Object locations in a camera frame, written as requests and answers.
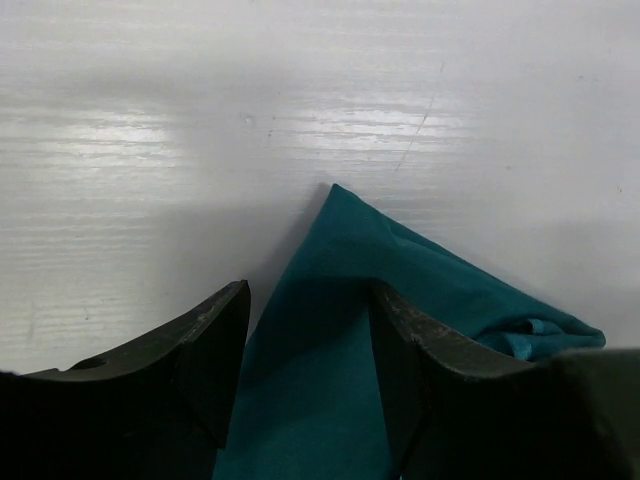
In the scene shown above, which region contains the teal cloth napkin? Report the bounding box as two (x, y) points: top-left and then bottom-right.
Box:
(214, 185), (605, 479)

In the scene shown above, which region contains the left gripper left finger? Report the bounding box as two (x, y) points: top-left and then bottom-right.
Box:
(1, 281), (251, 479)

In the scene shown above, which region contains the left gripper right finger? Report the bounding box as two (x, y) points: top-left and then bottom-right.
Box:
(369, 281), (639, 479)

